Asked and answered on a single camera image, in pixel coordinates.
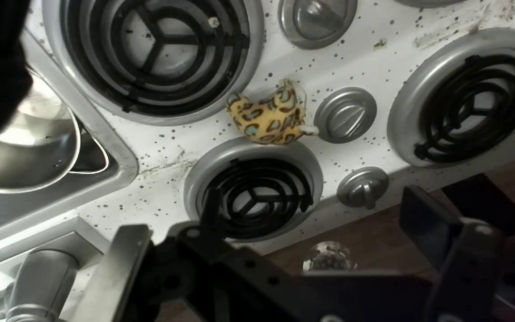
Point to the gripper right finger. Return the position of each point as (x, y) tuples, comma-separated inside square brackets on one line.
[(476, 268)]

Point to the yellow spotted frog toy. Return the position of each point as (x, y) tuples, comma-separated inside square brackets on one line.
[(268, 118)]

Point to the toy kitchen sink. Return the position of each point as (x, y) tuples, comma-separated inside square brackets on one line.
[(87, 134)]

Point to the large black coil burner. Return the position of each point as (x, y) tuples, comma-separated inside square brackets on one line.
[(159, 58)]

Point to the silver stove knob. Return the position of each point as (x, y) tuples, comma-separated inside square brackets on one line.
[(363, 188), (318, 20), (346, 115)]

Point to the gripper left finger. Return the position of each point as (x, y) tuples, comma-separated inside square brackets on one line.
[(235, 277)]

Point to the silver toy tap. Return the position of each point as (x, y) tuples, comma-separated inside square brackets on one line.
[(43, 277)]

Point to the clear round knob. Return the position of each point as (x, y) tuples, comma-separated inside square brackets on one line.
[(329, 258)]

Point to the small black coil burner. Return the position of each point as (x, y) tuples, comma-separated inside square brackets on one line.
[(472, 105), (257, 192)]

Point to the silver metal pot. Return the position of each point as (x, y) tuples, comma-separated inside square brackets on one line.
[(29, 147)]

